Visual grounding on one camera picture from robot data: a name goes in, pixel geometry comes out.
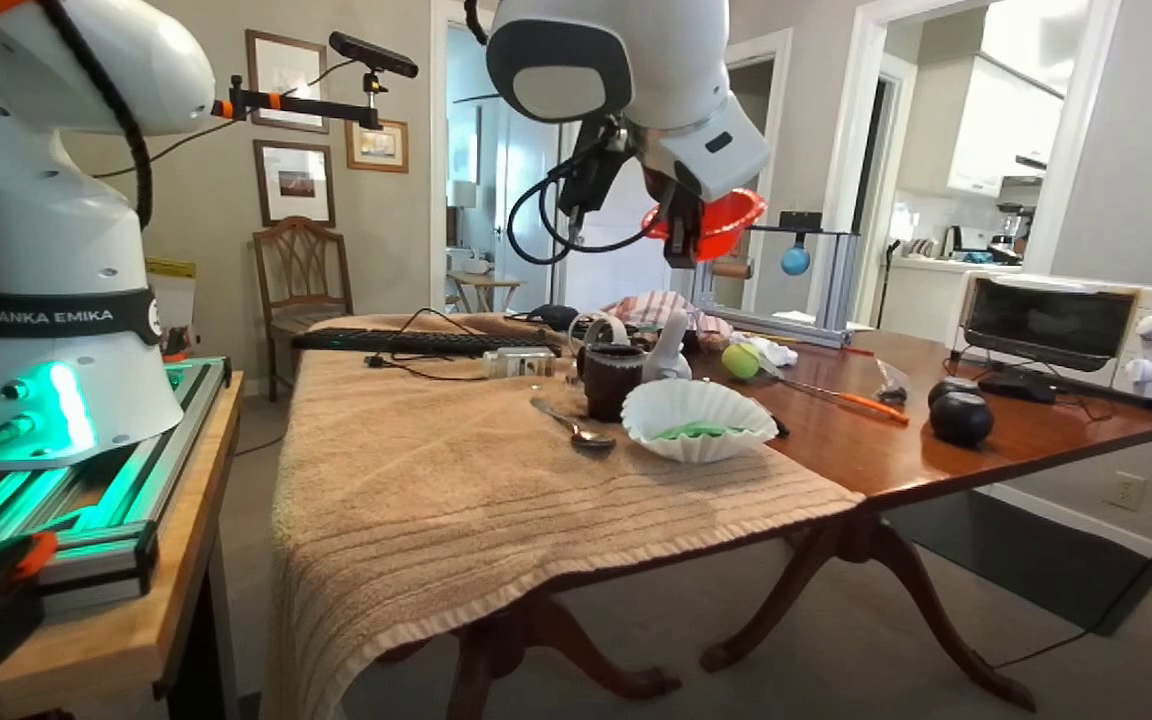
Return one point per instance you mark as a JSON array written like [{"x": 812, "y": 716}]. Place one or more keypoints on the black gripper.
[{"x": 676, "y": 218}]

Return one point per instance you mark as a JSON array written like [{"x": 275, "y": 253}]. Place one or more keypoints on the orange plastic bowl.
[{"x": 701, "y": 233}]

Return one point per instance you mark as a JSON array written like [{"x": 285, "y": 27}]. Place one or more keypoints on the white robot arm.
[{"x": 78, "y": 323}]

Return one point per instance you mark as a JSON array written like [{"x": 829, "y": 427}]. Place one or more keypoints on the black cup on towel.
[{"x": 611, "y": 373}]

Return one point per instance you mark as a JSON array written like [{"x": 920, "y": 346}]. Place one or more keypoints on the black round cup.
[{"x": 956, "y": 413}]

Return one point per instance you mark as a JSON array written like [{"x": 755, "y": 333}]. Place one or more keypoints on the striped red white cloth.
[{"x": 655, "y": 308}]

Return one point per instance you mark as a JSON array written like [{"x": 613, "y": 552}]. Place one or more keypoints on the blue ball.
[{"x": 799, "y": 258}]

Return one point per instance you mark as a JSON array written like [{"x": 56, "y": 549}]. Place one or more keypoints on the green tennis ball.
[{"x": 741, "y": 363}]

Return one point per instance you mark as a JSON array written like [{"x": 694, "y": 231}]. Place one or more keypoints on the crumpled white tissue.
[{"x": 775, "y": 354}]

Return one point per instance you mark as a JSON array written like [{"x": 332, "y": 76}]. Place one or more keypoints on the white paper coffee filter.
[{"x": 694, "y": 420}]

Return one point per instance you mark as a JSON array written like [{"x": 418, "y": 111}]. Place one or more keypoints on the small glass jar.
[{"x": 520, "y": 363}]

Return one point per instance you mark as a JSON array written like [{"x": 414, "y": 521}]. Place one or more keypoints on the metal spoon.
[{"x": 582, "y": 439}]

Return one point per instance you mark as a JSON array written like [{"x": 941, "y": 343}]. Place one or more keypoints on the black keyboard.
[{"x": 405, "y": 343}]

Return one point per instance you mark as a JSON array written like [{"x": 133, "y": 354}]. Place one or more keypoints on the framed picture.
[{"x": 292, "y": 182}]

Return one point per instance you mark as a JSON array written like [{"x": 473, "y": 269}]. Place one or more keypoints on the wooden chair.
[{"x": 301, "y": 279}]

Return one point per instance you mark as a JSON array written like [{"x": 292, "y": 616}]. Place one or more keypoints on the tan towel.
[{"x": 414, "y": 503}]

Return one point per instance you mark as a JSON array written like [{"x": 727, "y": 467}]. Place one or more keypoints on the white toaster oven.
[{"x": 1087, "y": 329}]

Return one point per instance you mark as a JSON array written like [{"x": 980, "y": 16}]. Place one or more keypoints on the wooden side cart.
[{"x": 129, "y": 610}]

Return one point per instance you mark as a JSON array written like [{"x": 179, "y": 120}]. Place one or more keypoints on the aluminium frame stand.
[{"x": 755, "y": 291}]

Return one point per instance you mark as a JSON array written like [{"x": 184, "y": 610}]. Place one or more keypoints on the orange handled tool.
[{"x": 849, "y": 403}]

